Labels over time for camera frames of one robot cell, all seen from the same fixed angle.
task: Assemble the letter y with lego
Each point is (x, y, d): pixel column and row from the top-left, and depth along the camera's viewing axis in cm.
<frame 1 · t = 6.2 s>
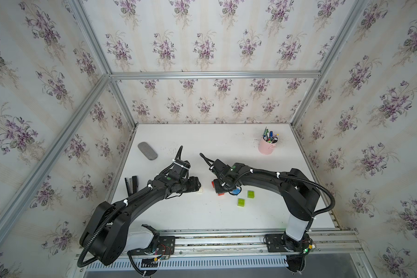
left hand: (197, 186, 85), fingers open
right hand: (220, 189, 88), fingers open
pink pen cup: (267, 144, 98), point 12 cm above the table
grey oval eraser: (147, 150, 105), point 3 cm above the table
black stapler: (131, 185, 92), point 2 cm above the table
green lego brick: (241, 202, 86), point 2 cm above the table

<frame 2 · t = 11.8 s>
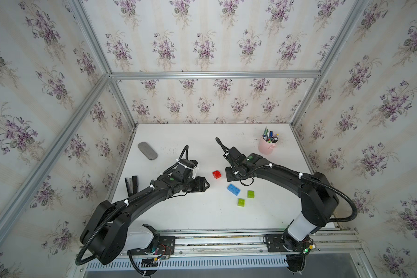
left hand: (205, 186, 83), fingers open
right hand: (232, 176, 87), fingers open
red lego brick: (216, 174, 93), point 5 cm above the table
the other named things where they were.

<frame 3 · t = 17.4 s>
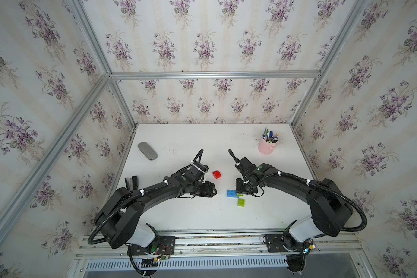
left hand: (213, 192, 84), fingers open
right hand: (240, 191, 86), fingers open
blue lego brick: (231, 193, 88), point 3 cm above the table
the other named things where they were.

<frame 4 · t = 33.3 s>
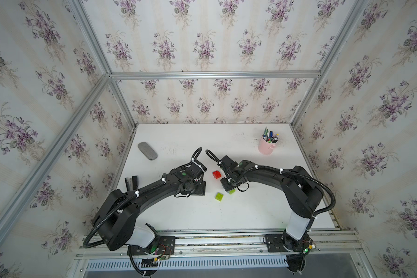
left hand: (200, 190, 84), fingers open
right hand: (229, 186, 91), fingers open
green lego brick: (219, 196, 88), point 2 cm above the table
